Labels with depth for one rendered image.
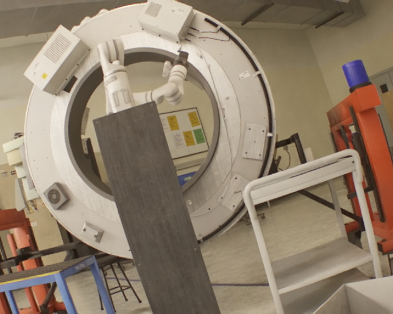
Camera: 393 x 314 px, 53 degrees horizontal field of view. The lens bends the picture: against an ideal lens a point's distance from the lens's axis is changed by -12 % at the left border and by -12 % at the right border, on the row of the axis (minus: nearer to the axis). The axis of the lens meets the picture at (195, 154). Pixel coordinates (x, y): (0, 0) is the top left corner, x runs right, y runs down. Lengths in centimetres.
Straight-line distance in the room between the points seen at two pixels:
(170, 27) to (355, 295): 157
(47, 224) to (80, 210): 438
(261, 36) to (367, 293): 1014
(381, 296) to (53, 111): 192
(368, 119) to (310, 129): 908
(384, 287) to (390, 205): 90
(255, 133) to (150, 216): 86
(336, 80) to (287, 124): 235
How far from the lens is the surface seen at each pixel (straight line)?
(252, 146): 220
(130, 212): 156
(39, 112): 250
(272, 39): 1146
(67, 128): 235
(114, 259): 338
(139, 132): 157
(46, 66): 235
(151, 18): 228
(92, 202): 234
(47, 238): 672
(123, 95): 168
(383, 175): 215
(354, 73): 209
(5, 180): 670
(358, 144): 216
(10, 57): 799
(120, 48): 175
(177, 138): 856
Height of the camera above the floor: 75
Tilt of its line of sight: 5 degrees up
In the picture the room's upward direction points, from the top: 17 degrees counter-clockwise
